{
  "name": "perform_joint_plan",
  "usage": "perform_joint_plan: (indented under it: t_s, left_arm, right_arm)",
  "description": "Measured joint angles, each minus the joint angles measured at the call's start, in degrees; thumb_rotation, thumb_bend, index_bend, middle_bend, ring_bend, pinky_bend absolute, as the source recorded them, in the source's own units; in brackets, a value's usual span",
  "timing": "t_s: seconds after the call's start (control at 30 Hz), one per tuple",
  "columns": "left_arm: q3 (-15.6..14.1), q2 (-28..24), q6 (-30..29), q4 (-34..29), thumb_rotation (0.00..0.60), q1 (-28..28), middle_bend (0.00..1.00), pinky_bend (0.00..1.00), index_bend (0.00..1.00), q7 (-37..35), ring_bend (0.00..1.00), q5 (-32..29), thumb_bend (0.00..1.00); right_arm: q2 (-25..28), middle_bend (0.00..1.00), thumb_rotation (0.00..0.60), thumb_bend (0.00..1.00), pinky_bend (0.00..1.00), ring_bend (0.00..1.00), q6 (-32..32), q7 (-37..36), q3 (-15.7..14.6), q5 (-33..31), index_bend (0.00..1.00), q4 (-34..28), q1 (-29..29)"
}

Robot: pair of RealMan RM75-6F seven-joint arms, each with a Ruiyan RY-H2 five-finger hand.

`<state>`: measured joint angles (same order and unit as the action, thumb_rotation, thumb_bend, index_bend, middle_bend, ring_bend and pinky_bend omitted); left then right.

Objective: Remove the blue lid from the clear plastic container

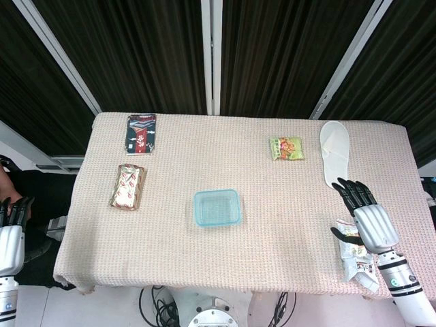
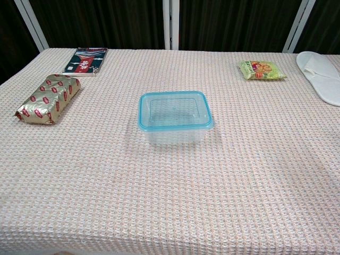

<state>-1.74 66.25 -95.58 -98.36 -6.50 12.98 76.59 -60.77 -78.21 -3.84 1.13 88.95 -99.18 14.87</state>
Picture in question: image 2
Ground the clear blue-rimmed plastic container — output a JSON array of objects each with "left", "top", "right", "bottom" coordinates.
[{"left": 137, "top": 90, "right": 215, "bottom": 133}]

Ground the red black snack packet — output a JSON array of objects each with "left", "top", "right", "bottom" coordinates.
[{"left": 62, "top": 47, "right": 108, "bottom": 77}]

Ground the green snack packet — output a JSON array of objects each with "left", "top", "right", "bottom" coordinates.
[{"left": 237, "top": 60, "right": 288, "bottom": 81}]

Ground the dark pleated curtain panel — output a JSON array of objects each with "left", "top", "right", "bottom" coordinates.
[
  {"left": 178, "top": 0, "right": 303, "bottom": 53},
  {"left": 29, "top": 0, "right": 165, "bottom": 50},
  {"left": 293, "top": 0, "right": 340, "bottom": 55},
  {"left": 0, "top": 0, "right": 40, "bottom": 86}
]

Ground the gold red wrapped package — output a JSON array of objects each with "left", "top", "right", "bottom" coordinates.
[{"left": 14, "top": 73, "right": 82, "bottom": 125}]

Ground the white slipper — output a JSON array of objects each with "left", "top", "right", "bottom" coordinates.
[{"left": 296, "top": 51, "right": 340, "bottom": 107}]

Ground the white metal frame post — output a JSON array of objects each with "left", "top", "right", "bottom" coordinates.
[
  {"left": 162, "top": 0, "right": 180, "bottom": 50},
  {"left": 13, "top": 0, "right": 50, "bottom": 53},
  {"left": 282, "top": 0, "right": 317, "bottom": 53}
]

